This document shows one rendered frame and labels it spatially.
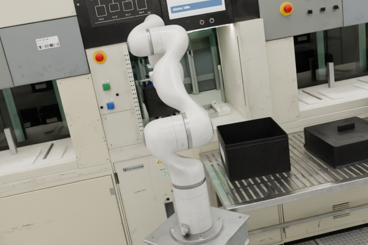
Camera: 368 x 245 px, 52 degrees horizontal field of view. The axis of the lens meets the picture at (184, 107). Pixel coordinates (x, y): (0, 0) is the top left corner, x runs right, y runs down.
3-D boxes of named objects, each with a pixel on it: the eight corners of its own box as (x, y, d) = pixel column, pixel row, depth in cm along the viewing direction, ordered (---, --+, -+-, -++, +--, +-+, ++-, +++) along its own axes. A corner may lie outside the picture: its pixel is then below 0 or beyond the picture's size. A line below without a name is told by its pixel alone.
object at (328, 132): (335, 169, 159) (333, 140, 155) (302, 146, 187) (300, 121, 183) (398, 154, 162) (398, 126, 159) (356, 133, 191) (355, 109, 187)
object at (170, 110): (147, 124, 215) (138, 71, 205) (143, 114, 234) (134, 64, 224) (188, 117, 219) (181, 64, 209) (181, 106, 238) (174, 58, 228)
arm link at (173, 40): (169, 158, 127) (216, 149, 129) (168, 145, 117) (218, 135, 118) (144, 42, 150) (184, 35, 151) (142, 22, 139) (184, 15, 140)
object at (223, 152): (220, 157, 190) (215, 126, 185) (274, 148, 190) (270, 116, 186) (229, 182, 163) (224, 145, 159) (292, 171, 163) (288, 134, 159)
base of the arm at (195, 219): (203, 250, 122) (195, 199, 117) (160, 235, 133) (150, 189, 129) (233, 219, 136) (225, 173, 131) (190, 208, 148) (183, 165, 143)
